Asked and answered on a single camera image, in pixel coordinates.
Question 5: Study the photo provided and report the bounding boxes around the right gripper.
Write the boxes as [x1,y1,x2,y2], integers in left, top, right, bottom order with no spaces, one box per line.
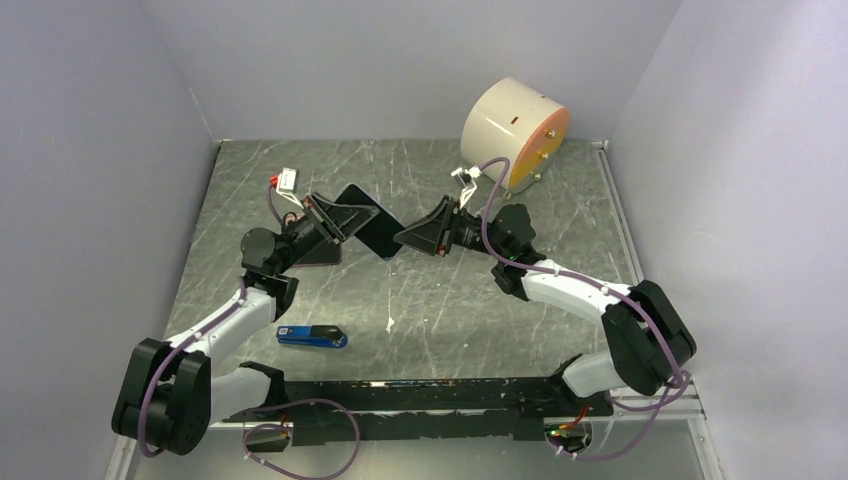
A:
[392,197,508,260]

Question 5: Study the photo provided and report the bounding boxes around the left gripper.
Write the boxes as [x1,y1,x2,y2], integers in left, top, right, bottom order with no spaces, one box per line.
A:
[276,191,380,274]

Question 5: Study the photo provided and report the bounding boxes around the dark blue-edged phone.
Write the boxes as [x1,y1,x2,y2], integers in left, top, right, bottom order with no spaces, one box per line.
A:
[336,183,404,261]

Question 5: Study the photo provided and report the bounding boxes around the black phone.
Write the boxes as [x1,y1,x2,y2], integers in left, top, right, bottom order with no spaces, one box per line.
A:
[295,242,342,267]

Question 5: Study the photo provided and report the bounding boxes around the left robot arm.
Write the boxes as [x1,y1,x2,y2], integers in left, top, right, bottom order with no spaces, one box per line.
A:
[111,185,397,458]

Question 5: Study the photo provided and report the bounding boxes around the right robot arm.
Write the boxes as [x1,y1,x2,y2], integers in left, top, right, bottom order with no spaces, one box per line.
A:
[394,196,697,415]

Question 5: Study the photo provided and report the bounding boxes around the blue black stapler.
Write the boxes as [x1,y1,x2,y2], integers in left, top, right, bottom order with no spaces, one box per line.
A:
[276,325,348,349]

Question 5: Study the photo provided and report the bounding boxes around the cream cylindrical drawer box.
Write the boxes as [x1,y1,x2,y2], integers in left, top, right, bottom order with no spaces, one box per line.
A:
[460,78,571,196]

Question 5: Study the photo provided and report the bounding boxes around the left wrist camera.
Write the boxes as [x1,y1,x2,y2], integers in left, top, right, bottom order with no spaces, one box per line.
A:
[270,168,298,198]

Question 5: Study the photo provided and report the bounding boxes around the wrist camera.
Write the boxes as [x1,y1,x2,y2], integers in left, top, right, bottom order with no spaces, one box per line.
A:
[270,168,298,198]
[451,166,481,209]

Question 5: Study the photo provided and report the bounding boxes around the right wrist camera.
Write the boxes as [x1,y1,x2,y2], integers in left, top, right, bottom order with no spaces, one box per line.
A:
[451,166,481,209]

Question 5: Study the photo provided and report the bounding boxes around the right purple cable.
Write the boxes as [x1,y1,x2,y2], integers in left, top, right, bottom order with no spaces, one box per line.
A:
[478,157,694,464]

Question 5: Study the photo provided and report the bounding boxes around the purple cable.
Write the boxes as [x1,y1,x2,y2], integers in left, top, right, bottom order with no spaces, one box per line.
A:
[135,185,362,480]
[478,157,694,464]

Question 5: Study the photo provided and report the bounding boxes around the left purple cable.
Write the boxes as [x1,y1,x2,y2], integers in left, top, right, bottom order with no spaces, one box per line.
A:
[135,185,362,480]

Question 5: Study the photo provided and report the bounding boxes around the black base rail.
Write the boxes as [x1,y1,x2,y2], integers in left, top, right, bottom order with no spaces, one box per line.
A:
[226,376,613,446]

